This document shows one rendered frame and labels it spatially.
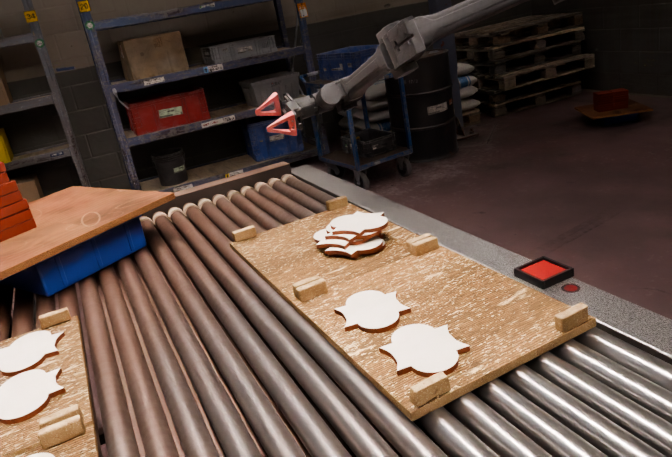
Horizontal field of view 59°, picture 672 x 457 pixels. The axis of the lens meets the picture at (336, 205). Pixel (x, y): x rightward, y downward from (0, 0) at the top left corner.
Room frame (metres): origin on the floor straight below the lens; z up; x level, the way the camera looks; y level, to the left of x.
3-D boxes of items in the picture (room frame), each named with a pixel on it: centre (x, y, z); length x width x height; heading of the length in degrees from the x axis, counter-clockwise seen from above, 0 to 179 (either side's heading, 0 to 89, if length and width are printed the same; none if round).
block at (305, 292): (1.04, 0.07, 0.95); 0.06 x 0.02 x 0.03; 114
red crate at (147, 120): (5.39, 1.34, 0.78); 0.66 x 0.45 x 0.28; 111
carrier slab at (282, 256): (1.29, 0.04, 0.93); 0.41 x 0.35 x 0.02; 24
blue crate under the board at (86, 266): (1.51, 0.74, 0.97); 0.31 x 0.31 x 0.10; 53
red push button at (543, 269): (0.99, -0.36, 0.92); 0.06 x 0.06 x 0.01; 23
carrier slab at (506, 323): (0.92, -0.13, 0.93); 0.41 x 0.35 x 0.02; 24
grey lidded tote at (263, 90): (5.71, 0.41, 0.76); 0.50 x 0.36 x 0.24; 117
